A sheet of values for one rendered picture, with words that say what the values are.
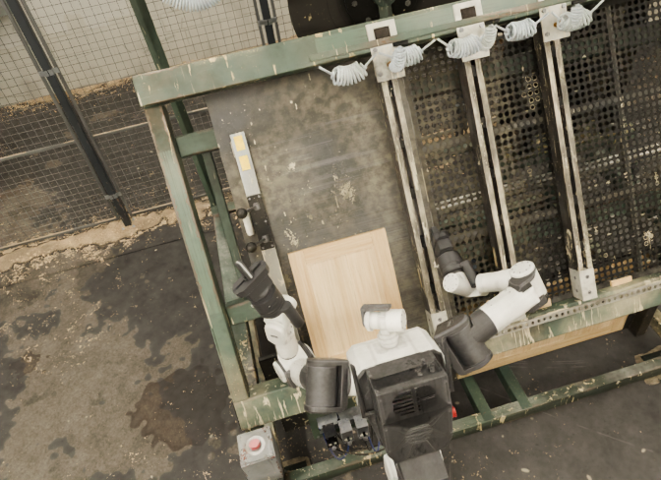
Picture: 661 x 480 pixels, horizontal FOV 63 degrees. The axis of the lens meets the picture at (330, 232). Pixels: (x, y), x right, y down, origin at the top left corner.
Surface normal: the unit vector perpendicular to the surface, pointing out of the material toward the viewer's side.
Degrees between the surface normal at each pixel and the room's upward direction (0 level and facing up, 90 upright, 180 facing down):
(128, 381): 0
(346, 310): 58
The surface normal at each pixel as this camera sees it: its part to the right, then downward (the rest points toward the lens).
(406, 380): -0.21, -0.91
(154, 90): 0.14, 0.17
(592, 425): -0.12, -0.72
